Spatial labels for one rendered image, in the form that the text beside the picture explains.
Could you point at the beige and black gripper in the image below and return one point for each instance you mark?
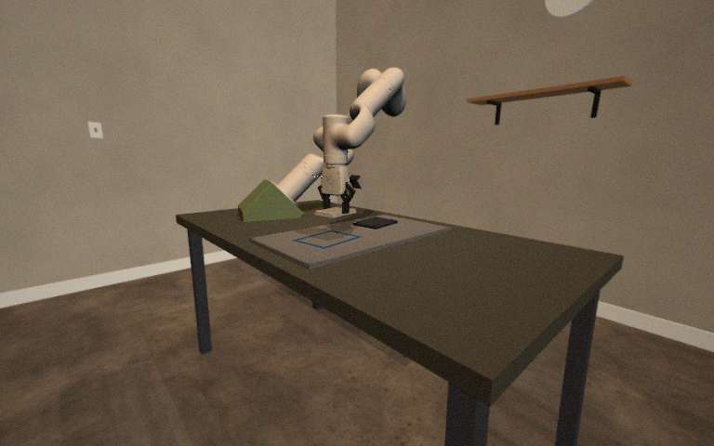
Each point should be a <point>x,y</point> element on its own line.
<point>335,178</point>

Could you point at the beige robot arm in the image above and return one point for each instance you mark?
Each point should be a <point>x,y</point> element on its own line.
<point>340,134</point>

